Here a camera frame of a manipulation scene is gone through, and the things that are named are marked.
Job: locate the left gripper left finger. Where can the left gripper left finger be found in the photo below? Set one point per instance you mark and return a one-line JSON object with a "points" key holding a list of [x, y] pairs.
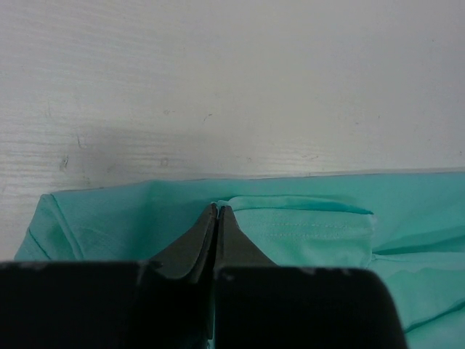
{"points": [[161, 302]]}

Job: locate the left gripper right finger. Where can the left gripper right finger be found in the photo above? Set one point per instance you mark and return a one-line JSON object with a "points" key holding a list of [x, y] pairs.
{"points": [[259, 304]]}

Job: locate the teal t shirt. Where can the teal t shirt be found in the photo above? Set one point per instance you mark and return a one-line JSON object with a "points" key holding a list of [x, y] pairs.
{"points": [[406, 228]]}

